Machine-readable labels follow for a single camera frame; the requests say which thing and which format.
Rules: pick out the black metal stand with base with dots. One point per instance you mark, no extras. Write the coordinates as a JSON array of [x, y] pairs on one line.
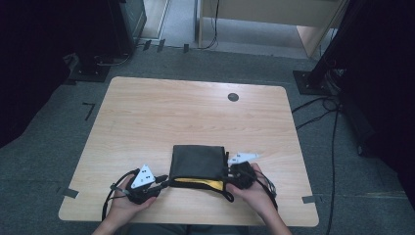
[[321, 65]]

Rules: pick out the black angled floor tape mark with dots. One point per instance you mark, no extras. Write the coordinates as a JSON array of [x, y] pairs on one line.
[[88, 109]]

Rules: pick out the dark curtain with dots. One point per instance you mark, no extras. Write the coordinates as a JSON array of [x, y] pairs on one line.
[[385, 98], [29, 65]]

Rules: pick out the person's left hand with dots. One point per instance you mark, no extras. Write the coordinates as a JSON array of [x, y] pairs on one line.
[[129, 205]]

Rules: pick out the gray cloth bag yellow lining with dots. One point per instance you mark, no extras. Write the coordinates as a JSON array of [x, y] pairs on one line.
[[197, 163]]

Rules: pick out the person's right hand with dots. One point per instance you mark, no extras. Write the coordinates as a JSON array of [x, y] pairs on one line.
[[257, 196]]

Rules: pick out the black floor tape piece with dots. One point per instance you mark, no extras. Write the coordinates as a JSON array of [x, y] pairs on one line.
[[186, 48], [147, 45], [161, 45]]

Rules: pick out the black round table grommet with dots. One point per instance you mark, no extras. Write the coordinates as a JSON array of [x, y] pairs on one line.
[[233, 97]]

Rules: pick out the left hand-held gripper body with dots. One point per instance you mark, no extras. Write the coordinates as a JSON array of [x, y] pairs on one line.
[[142, 186]]

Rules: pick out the black cabinet on base plate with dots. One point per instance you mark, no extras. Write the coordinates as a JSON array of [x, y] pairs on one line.
[[111, 32]]

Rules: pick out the light wooden desk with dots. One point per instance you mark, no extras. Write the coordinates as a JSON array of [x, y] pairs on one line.
[[270, 13]]

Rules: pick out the gray tape strip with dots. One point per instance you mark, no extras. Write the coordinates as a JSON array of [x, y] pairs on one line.
[[70, 193], [309, 199]]

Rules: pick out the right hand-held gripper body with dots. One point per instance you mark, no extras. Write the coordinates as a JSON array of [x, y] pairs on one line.
[[243, 171]]

